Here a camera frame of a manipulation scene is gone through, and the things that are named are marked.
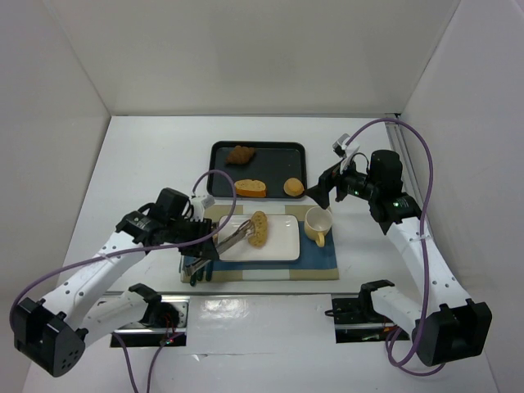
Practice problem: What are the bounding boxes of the long bread slice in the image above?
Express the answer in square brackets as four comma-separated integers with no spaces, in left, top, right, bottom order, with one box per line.
[248,211,269,248]

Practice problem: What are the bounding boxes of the gold fork green handle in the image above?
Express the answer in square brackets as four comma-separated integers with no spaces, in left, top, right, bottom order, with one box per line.
[189,273,197,287]

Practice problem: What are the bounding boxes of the metal tongs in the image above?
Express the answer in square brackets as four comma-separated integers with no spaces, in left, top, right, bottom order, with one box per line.
[180,219,255,277]

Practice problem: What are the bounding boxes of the black baking tray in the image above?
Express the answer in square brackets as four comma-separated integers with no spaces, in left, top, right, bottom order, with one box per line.
[209,141,307,200]

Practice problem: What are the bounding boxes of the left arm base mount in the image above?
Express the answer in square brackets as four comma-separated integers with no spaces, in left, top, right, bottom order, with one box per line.
[115,295,189,348]

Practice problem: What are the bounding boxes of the dark brown bread piece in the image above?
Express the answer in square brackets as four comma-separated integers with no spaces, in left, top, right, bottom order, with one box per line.
[225,146,255,165]

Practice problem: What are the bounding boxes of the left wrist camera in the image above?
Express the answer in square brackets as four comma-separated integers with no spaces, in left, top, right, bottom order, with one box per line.
[189,195,215,221]

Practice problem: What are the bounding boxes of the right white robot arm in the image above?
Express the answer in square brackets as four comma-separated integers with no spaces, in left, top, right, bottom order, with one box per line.
[306,150,492,366]

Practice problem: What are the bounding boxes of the white rectangular plate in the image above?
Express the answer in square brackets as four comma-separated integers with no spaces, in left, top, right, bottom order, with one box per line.
[219,215,300,262]

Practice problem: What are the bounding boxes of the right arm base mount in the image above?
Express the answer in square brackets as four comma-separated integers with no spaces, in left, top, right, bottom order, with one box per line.
[324,297,396,344]

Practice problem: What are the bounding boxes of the blue beige placemat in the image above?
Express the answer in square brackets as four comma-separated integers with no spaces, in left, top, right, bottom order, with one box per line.
[178,205,339,284]

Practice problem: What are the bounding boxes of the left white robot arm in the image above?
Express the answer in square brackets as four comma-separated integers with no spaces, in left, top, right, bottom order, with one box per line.
[9,187,218,377]

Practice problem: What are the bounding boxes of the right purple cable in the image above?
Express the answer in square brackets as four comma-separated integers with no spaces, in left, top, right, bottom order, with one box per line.
[346,117,448,376]

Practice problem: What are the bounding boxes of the round bun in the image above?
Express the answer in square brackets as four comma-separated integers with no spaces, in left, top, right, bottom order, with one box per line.
[283,178,305,197]

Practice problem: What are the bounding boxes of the orange crust bread slice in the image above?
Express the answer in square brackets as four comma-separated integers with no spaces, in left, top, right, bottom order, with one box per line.
[234,179,267,198]

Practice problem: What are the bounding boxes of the yellow mug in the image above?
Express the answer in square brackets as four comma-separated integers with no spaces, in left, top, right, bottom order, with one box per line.
[304,206,333,247]

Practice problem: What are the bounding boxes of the aluminium rail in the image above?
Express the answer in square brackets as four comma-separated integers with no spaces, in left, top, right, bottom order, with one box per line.
[385,122,422,205]

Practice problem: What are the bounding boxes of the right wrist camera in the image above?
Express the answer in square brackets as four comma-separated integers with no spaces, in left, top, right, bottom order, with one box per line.
[332,133,360,174]

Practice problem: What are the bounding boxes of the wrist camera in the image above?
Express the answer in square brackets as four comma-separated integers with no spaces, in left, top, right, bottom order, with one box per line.
[332,133,360,174]
[189,195,215,221]

